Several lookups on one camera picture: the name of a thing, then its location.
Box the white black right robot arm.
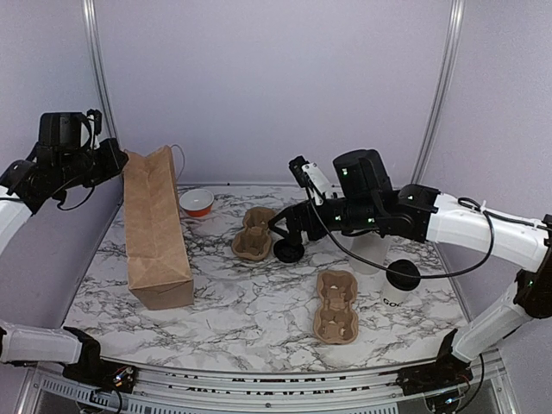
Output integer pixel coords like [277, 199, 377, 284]
[268, 149, 551, 386]

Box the brown cardboard cup carrier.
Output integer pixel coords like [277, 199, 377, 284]
[231, 207, 276, 261]

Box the white utensil holder cup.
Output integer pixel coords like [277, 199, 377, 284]
[348, 233, 391, 275]

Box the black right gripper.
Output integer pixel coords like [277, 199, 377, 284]
[269, 197, 380, 246]

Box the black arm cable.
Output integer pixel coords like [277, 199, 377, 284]
[305, 172, 497, 280]
[0, 129, 104, 212]

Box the brown paper takeout bag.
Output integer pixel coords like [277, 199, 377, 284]
[123, 146, 194, 311]

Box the black plastic cup lid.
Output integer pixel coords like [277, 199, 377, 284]
[386, 260, 421, 292]

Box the right aluminium corner post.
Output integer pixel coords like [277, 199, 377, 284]
[411, 0, 466, 184]

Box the white paper coffee cup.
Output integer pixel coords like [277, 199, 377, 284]
[380, 274, 414, 310]

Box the aluminium corner post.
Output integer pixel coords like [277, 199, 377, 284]
[411, 0, 466, 184]
[82, 0, 119, 139]

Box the orange white bowl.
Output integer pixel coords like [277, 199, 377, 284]
[179, 188, 215, 217]

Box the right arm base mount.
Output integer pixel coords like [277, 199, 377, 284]
[396, 329, 474, 396]

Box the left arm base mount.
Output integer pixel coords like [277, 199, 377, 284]
[62, 327, 137, 393]

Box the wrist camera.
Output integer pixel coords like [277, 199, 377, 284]
[86, 109, 103, 147]
[289, 155, 333, 206]

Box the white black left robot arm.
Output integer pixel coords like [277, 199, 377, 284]
[1, 110, 129, 366]

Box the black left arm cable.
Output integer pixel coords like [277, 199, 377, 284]
[0, 129, 104, 212]

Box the left aluminium corner post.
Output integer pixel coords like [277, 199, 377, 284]
[82, 0, 119, 139]

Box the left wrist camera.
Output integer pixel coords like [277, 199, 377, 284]
[86, 109, 103, 147]

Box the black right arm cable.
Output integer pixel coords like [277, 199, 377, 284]
[305, 172, 497, 280]

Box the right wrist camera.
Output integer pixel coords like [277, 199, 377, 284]
[289, 155, 333, 206]

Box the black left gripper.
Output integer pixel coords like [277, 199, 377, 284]
[54, 136, 128, 189]

